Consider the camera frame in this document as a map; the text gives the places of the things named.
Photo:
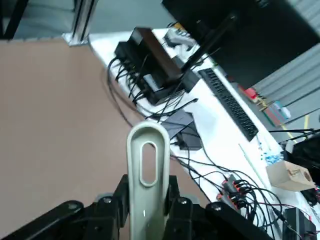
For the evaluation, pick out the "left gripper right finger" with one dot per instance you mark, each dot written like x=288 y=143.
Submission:
x=200 y=222

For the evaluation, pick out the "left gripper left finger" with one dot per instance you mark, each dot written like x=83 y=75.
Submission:
x=100 y=220

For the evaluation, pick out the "pale green plastic dustpan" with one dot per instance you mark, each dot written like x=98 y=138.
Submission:
x=163 y=170

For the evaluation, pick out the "black power adapter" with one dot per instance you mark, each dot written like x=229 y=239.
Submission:
x=185 y=135

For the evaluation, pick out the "small cardboard box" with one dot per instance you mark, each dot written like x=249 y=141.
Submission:
x=285 y=175

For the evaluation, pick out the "blue white packet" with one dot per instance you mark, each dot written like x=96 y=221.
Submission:
x=273 y=158

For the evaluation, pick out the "black power brick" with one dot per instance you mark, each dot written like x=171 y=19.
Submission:
x=300 y=225

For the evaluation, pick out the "black keyboard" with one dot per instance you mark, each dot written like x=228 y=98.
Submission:
x=230 y=105

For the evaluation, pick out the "colourful striped box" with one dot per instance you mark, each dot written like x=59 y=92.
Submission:
x=272 y=112

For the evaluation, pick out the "black box computer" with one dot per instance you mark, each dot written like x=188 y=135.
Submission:
x=155 y=50

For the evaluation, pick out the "black monitor with stand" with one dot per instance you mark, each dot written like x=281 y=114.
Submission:
x=262 y=37

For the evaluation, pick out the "aluminium frame post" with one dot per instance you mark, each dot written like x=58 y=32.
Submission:
x=81 y=25

